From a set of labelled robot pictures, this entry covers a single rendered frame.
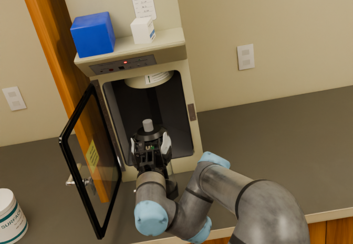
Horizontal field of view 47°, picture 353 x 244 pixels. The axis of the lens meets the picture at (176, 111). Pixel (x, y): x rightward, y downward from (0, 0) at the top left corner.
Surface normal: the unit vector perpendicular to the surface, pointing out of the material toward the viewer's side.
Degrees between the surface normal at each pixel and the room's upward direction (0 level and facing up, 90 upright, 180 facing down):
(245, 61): 90
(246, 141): 0
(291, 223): 33
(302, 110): 0
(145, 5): 90
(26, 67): 90
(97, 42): 90
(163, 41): 0
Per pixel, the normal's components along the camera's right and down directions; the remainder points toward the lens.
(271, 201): -0.10, -0.88
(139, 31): -0.22, 0.55
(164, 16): 0.07, 0.53
